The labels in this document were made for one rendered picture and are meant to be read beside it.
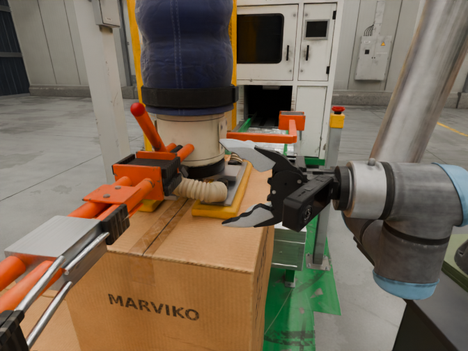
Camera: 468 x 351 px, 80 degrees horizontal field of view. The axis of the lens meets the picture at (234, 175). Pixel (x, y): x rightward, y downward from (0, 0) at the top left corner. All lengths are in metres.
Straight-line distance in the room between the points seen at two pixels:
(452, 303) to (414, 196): 0.44
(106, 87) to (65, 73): 11.22
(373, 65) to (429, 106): 9.26
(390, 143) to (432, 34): 0.18
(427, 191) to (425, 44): 0.26
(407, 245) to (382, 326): 1.33
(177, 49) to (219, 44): 0.09
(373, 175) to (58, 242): 0.40
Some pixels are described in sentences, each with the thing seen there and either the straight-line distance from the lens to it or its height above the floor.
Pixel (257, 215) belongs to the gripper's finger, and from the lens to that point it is 0.46.
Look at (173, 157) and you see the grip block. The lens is 0.53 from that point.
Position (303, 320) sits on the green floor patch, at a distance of 1.70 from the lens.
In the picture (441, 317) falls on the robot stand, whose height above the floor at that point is 0.75.
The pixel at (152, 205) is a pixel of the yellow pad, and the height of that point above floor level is 0.96.
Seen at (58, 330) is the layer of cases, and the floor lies 0.54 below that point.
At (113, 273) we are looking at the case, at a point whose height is 0.89.
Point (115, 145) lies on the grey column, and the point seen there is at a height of 0.71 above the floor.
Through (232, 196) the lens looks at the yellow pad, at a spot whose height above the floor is 0.97.
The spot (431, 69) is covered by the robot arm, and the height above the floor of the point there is 1.25.
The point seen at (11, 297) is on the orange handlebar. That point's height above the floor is 1.08.
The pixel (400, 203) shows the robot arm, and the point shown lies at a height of 1.08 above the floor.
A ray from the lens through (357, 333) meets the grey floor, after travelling 1.72.
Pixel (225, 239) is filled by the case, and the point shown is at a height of 0.94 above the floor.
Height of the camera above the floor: 1.26
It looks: 22 degrees down
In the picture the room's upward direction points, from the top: straight up
